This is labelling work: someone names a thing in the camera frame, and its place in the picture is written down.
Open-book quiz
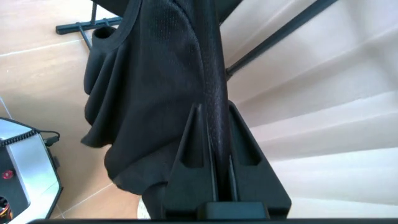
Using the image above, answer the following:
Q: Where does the black garment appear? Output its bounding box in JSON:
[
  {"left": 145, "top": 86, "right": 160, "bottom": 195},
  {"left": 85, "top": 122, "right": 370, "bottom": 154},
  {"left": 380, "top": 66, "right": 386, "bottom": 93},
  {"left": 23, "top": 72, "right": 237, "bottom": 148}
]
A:
[{"left": 80, "top": 0, "right": 244, "bottom": 219}]

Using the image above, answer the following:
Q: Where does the black clothes rack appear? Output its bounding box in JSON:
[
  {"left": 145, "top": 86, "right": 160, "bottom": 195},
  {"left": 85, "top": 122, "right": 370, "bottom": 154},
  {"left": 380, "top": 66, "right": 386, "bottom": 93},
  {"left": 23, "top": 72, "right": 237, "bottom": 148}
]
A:
[{"left": 55, "top": 0, "right": 338, "bottom": 82}]

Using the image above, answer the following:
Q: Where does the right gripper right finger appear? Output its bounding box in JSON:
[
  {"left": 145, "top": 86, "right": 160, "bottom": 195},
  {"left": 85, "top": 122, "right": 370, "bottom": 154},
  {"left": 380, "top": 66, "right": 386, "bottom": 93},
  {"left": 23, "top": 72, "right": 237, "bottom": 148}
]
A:
[{"left": 228, "top": 100, "right": 292, "bottom": 219}]

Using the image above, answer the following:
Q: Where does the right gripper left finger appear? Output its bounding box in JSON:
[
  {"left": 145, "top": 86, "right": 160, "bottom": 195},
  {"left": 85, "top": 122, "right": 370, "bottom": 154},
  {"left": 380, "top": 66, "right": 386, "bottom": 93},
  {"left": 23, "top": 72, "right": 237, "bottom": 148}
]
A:
[{"left": 161, "top": 103, "right": 219, "bottom": 219}]

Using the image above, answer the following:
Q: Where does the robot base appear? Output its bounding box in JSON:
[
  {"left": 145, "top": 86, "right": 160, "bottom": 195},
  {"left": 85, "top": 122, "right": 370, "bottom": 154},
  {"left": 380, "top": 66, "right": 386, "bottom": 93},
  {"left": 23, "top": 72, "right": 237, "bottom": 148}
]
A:
[{"left": 0, "top": 116, "right": 63, "bottom": 224}]

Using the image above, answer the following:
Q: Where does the black cable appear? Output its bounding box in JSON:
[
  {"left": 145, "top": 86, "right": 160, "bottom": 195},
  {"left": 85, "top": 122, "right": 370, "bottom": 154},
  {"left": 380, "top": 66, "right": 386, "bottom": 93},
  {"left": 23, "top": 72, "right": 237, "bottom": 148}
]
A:
[{"left": 0, "top": 128, "right": 62, "bottom": 147}]

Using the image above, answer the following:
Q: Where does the beige curtain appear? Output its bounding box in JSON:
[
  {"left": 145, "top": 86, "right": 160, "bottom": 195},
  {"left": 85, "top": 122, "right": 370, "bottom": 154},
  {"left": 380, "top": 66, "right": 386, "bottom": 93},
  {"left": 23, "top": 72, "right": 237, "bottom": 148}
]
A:
[{"left": 219, "top": 0, "right": 398, "bottom": 219}]

